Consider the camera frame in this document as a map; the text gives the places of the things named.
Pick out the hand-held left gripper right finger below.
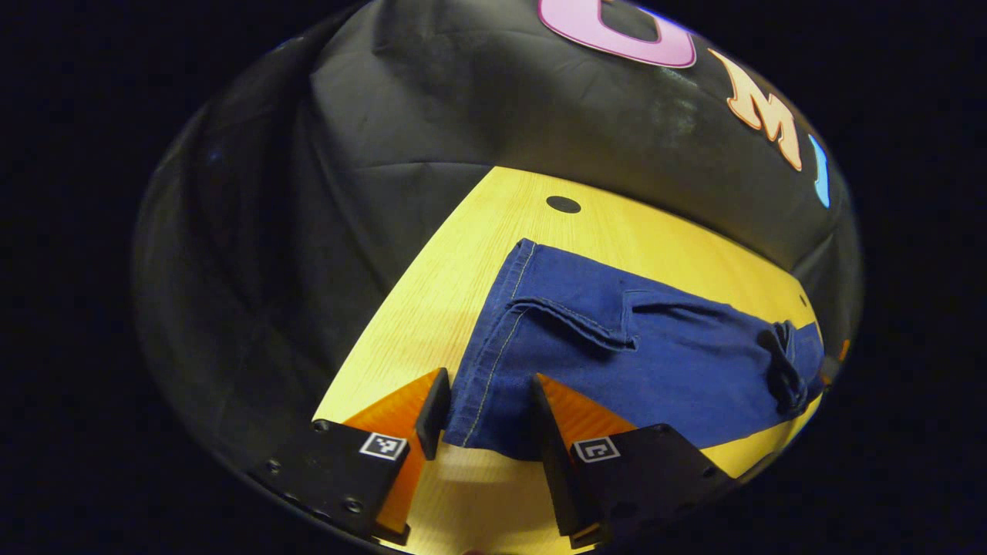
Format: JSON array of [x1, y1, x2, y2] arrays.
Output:
[[531, 373, 733, 550]]

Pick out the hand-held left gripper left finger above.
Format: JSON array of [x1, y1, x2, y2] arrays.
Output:
[[248, 367, 452, 547]]

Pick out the blue denim jeans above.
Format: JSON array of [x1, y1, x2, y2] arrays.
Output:
[[443, 238, 826, 462]]

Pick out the black backdrop cloth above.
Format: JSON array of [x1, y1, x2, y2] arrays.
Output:
[[133, 0, 863, 479]]

